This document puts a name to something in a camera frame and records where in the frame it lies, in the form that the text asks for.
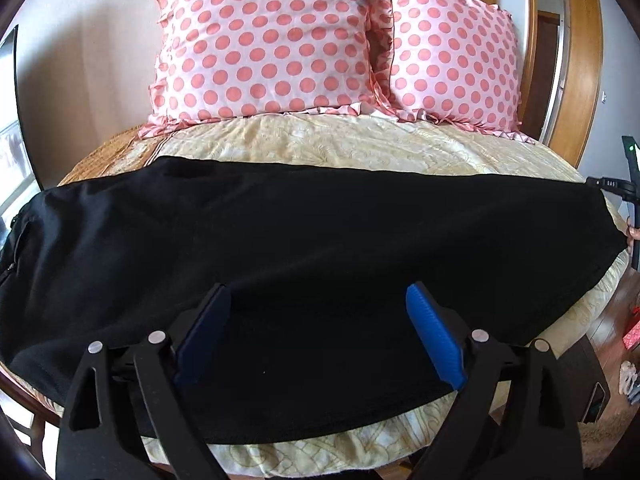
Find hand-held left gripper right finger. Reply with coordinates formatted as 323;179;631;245
405;282;587;480

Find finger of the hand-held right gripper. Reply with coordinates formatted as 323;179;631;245
586;175;624;197

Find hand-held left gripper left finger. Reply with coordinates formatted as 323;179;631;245
54;283;232;480

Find black pants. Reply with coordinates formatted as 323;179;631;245
0;155;630;446

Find red packet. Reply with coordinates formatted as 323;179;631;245
622;305;640;352

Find pale slippers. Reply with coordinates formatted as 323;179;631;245
618;360;640;407

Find brown woven bed mat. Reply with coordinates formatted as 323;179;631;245
56;124;191;186

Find small pink polka dot pillow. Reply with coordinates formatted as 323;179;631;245
372;0;537;144

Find cream patterned quilt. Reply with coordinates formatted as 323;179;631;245
42;111;630;478

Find large pink polka dot pillow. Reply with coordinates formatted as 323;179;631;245
138;0;396;139

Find wooden door frame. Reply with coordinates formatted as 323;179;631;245
531;0;607;171

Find wooden bed frame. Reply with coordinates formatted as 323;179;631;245
0;0;546;480

